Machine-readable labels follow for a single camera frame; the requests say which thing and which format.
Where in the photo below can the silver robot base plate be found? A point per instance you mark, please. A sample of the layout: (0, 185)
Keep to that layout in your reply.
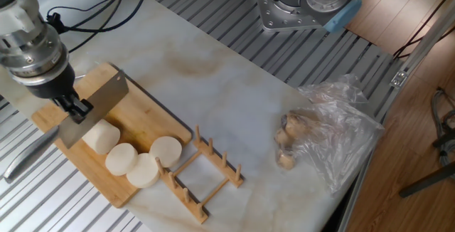
(270, 11)

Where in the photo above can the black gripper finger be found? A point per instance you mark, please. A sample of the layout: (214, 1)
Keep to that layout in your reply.
(80, 109)
(63, 101)

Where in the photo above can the aluminium frame rail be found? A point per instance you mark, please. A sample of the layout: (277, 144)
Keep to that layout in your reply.
(426, 40)

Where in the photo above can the wooden cutting board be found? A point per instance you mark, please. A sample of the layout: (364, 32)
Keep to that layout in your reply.
(160, 132)

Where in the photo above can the round white radish slice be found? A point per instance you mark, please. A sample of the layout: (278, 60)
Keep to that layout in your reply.
(121, 159)
(145, 173)
(165, 151)

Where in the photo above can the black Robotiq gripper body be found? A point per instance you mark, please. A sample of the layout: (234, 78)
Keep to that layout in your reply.
(53, 84)

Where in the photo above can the clear plastic bag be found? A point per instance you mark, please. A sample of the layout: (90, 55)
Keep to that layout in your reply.
(337, 143)

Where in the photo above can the black stand leg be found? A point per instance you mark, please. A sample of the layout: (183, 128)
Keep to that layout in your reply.
(426, 181)

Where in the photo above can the white marble slab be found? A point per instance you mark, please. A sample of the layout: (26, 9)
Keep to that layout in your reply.
(231, 93)

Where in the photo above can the steel cleaver knife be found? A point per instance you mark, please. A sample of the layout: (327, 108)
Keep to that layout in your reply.
(106, 95)

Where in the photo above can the wooden peg rack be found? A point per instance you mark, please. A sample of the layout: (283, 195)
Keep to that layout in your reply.
(218, 161)

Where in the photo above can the silver corner bracket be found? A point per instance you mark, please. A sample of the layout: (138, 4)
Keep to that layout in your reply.
(399, 79)

